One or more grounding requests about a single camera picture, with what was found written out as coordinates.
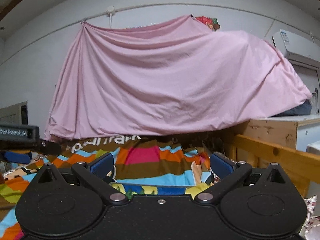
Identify red floral wall item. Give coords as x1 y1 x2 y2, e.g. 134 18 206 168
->
195 16 221 31

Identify white wall pipe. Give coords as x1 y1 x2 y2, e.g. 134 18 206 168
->
1 3 319 63

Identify colourful cartoon bed blanket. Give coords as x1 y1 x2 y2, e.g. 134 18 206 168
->
1 135 212 239

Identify colourful dinosaur storage box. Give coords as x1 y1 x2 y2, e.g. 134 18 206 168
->
109 182 214 200

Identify white floral patterned quilt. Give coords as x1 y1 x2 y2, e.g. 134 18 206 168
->
300 195 320 240

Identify wooden cabinet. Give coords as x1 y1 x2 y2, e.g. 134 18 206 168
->
235 114 319 152

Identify wooden bed frame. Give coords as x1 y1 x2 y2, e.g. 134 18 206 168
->
221 129 319 197

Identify white air conditioner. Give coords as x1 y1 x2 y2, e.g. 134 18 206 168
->
272 29 320 70

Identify pink draped sheet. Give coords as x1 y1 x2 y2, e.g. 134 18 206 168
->
44 15 312 140

